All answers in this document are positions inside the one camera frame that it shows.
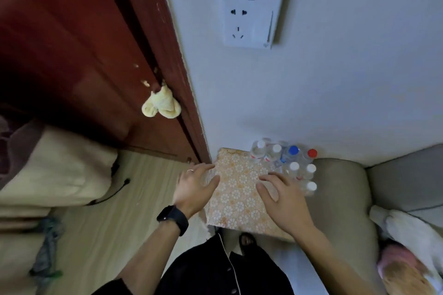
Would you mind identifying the black sandal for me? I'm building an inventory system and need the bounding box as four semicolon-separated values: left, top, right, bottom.
239;232;258;256

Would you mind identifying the cream and purple curtain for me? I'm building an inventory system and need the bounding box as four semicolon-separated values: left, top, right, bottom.
0;111;120;295

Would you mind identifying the grey sofa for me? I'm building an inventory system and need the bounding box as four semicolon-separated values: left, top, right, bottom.
276;144;443;295

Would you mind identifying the small blue cap water bottle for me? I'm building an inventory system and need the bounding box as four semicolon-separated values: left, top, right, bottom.
280;145;301;164

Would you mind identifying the black floor cable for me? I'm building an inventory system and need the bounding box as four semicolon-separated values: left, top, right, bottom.
84;177;132;206

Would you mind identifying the grey green floor cloth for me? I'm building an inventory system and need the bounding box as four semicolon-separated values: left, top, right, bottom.
28;215;65;295

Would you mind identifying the person's right hand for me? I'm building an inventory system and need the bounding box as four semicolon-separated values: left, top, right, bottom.
255;171;316;241

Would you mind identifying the person's left forearm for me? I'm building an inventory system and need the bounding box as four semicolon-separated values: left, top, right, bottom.
116;218;180;295

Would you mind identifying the black smartwatch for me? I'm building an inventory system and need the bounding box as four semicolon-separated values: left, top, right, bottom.
156;205;190;237

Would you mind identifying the brown plush toy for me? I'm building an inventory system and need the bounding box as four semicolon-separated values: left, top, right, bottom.
382;260;437;295

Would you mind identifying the person's black shirt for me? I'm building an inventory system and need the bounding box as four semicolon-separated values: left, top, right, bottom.
156;234;295;295

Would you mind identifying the pile of white clothes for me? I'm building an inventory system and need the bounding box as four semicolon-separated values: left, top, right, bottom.
368;205;443;285

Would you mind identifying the white wall socket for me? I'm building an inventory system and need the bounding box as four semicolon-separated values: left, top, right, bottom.
221;0;286;50

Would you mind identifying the red cap water bottle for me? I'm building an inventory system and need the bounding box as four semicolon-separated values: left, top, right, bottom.
299;147;319;167

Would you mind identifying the person's black left sleeve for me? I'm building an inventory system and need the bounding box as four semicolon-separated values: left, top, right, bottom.
91;277;134;295

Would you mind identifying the patterned cloth covered stool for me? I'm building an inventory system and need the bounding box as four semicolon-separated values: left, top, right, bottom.
203;147;302;242

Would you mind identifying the person's right forearm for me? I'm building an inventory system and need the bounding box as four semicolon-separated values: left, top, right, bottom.
294;225;381;295

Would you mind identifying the pink cloth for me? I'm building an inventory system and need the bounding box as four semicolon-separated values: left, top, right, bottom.
376;244;421;278

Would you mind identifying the person's left hand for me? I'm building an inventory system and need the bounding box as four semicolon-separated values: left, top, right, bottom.
172;162;221;220

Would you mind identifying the dark red door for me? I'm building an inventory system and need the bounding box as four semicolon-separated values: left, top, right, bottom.
0;0;212;165

